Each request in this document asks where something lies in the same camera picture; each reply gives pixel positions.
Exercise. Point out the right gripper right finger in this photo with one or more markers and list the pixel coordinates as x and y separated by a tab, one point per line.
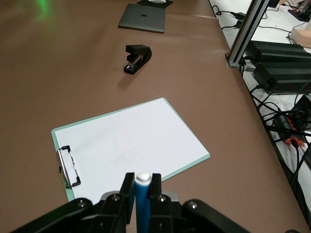
155	187

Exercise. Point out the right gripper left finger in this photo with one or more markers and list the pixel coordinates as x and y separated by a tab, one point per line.
127	187

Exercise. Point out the blue marker white cap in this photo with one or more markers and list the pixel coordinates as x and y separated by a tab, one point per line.
142	206

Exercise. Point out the grey laptop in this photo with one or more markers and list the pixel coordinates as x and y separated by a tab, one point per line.
143	19

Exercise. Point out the white paper sheet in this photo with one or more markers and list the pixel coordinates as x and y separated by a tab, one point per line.
133	136

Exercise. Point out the mint green clipboard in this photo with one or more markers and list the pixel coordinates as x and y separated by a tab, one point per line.
70	194

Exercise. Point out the black stapler red end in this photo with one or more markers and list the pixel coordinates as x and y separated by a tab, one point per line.
138	55

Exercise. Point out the black orange power strip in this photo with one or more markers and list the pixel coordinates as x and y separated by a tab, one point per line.
284	123

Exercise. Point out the black ribbed power supply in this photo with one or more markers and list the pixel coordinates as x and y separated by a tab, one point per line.
286	80
279	51

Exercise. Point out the black mouse pad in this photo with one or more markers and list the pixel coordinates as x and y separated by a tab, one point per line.
170	3

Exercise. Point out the white computer mouse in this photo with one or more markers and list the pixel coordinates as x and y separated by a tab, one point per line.
156	1

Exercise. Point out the light wooden box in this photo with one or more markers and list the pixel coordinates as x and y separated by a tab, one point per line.
302	36

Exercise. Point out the circuit board red display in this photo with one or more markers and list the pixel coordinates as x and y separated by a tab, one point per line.
300	13

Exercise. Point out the aluminium profile post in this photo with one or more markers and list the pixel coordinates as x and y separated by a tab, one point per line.
245	34

